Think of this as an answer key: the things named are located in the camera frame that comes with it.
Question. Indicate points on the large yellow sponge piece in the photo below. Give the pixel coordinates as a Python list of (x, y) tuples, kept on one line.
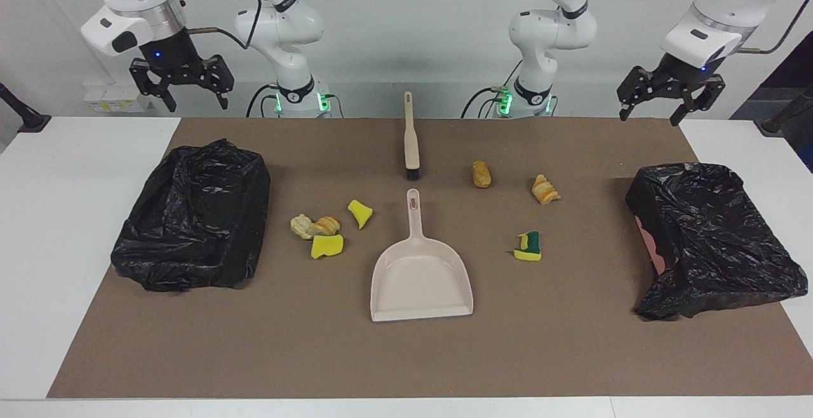
[(327, 247)]

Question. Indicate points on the orange striped pastry piece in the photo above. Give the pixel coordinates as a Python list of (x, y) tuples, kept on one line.
[(328, 225)]

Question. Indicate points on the pink plastic bin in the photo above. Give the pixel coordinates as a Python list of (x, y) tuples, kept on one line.
[(651, 246)]

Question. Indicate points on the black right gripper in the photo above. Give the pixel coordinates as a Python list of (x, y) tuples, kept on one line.
[(171, 53)]

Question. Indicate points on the beige brush black bristles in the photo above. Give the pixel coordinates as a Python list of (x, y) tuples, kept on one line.
[(410, 145)]

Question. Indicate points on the white wall power strip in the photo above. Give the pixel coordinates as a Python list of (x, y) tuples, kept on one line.
[(111, 100)]

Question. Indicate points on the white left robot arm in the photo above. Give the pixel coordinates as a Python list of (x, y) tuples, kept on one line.
[(552, 30)]

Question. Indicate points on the brown table mat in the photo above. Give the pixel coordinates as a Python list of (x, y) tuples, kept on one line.
[(406, 354)]

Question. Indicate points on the small yellow sponge piece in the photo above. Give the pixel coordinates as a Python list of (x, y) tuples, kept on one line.
[(360, 213)]

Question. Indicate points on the beige plastic dustpan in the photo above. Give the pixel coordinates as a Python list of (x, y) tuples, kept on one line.
[(419, 278)]

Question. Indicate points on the yellow green sponge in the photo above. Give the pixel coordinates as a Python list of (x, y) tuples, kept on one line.
[(528, 249)]

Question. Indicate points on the black bag lined bin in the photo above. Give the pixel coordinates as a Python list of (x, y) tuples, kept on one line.
[(190, 215)]

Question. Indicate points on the brown fried nugget piece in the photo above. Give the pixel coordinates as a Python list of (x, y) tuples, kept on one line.
[(481, 175)]

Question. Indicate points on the pale beige piece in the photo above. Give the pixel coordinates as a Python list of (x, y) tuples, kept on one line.
[(301, 226)]

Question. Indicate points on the black bin bag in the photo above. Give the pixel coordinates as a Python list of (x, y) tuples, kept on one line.
[(711, 234)]

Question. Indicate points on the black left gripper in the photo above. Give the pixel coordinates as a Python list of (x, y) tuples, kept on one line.
[(679, 75)]

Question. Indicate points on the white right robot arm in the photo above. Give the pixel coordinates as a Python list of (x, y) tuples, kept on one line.
[(279, 24)]

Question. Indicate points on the striped beige pastry piece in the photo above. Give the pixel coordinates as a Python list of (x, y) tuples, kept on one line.
[(545, 190)]

